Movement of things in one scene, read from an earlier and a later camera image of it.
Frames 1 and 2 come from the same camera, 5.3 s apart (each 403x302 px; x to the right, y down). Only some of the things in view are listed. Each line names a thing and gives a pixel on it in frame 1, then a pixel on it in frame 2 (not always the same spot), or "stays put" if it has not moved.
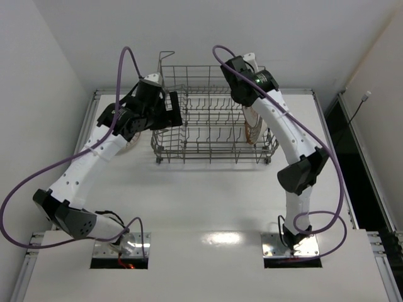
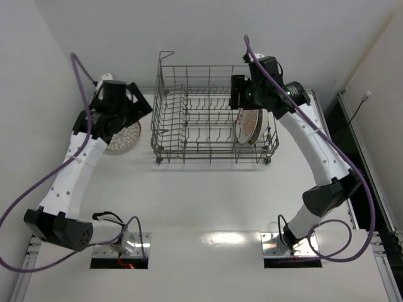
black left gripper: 172,111 -> 138,102
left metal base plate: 103,249 stays put
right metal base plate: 273,247 stays put
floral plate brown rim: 255,126 stays put
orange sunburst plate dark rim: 252,133 -> 245,123
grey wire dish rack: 213,125 stays put
